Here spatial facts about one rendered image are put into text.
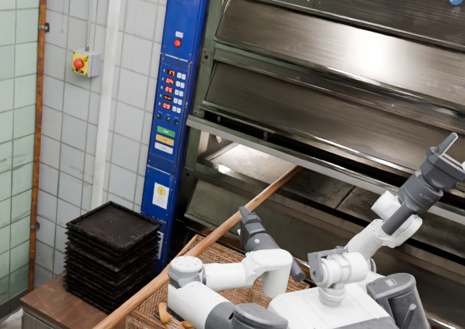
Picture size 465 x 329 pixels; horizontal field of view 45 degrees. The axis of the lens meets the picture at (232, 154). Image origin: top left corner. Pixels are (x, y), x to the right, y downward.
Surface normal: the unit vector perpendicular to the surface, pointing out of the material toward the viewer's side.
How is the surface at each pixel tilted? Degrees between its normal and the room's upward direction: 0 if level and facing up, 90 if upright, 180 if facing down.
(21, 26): 90
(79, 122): 90
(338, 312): 0
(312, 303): 0
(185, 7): 90
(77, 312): 0
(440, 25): 90
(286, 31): 70
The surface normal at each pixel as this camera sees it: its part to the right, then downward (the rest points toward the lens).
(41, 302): 0.17, -0.91
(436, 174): -0.08, 0.49
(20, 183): 0.87, 0.32
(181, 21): -0.46, 0.27
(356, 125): -0.37, -0.06
